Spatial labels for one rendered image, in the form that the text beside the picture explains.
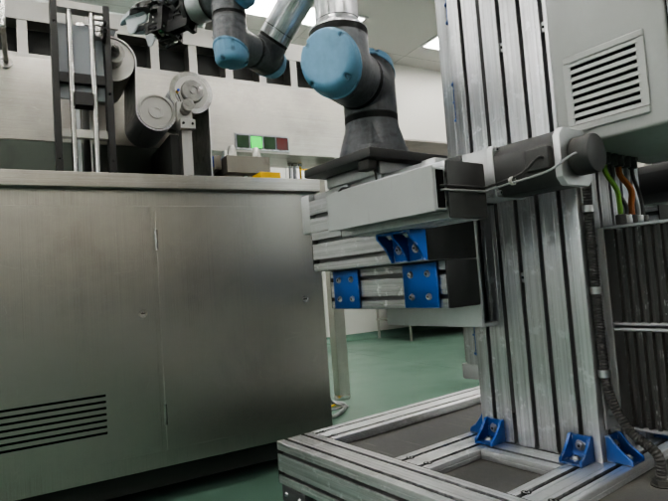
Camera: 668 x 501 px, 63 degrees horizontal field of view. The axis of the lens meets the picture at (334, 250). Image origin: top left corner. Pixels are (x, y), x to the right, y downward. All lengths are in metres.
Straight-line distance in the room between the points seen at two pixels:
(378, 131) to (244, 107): 1.34
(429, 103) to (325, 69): 5.15
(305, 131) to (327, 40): 1.46
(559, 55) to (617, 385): 0.58
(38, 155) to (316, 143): 1.12
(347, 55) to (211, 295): 0.85
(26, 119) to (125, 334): 0.97
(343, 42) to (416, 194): 0.35
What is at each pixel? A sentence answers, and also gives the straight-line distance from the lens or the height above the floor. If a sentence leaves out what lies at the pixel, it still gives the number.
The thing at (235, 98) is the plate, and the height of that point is 1.37.
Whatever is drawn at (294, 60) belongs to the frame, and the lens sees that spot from 2.61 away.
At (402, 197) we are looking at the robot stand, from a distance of 0.86.
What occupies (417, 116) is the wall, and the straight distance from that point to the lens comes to 6.04.
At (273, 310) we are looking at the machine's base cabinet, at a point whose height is 0.49.
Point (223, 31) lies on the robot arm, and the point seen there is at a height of 1.12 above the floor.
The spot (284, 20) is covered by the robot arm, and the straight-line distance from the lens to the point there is 1.36.
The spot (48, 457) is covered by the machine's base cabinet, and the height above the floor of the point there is 0.19.
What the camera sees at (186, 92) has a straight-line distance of 1.98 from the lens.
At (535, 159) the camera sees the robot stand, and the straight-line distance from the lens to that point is 0.87.
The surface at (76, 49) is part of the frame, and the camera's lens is 1.88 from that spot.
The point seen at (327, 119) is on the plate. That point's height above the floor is 1.32.
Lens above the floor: 0.57
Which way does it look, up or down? 3 degrees up
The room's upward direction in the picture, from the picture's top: 4 degrees counter-clockwise
